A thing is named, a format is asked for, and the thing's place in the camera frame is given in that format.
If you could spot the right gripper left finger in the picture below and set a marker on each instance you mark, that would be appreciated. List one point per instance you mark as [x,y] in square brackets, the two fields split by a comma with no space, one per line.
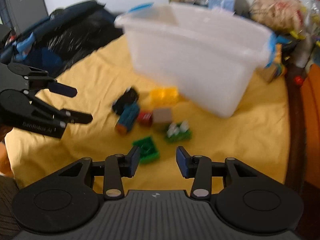
[118,166]

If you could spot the person's left hand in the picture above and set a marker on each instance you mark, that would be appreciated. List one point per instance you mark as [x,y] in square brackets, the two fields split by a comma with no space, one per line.
[5,167]

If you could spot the green white flower brick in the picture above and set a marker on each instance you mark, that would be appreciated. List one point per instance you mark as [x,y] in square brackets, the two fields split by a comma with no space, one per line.
[178,132]

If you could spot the green duplo brick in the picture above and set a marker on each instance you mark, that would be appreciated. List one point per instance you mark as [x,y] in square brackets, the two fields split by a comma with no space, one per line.
[148,150]

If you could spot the yellow duplo brick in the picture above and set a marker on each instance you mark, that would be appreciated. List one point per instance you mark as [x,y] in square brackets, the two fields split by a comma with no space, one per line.
[164,97]

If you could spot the red toy block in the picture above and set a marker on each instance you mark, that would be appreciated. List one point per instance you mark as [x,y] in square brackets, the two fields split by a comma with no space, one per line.
[145,118]

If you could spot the grey laptop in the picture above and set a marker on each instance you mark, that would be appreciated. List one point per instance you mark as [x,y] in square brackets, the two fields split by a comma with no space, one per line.
[24,13]

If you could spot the dark blue black bag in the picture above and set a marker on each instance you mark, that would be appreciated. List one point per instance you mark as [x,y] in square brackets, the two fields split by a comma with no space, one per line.
[60,40]

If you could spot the orange box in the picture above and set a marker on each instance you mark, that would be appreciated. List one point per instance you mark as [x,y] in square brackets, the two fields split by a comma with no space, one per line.
[310,98]

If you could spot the yellow cloth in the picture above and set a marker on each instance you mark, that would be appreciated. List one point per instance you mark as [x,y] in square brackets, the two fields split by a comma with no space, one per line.
[258,133]

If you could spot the rainbow wooden stacking toy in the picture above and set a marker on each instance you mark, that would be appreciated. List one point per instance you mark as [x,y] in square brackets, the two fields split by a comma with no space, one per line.
[275,69]

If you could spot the white black toy police car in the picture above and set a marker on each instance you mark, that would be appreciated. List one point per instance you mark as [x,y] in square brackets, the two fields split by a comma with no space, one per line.
[129,97]

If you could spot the small red ball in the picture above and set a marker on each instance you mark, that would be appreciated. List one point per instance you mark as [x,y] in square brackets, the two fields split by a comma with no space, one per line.
[298,80]

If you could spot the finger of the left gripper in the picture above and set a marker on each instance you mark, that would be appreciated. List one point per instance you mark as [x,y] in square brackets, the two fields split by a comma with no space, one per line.
[74,117]
[59,88]

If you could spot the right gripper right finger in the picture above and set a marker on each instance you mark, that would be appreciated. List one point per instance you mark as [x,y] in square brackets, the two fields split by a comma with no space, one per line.
[199,168]

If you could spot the teal cylinder toy orange end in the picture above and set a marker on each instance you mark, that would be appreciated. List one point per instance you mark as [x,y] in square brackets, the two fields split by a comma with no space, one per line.
[127,118]

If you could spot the tan wooden cube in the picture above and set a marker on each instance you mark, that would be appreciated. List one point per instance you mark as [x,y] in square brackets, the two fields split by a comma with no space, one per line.
[162,117]

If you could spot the clear bag of crackers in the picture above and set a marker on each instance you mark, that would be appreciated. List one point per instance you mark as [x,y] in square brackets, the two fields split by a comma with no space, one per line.
[280,15]

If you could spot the translucent white plastic bin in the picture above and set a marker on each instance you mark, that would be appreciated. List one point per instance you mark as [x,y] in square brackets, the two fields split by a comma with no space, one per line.
[209,55]

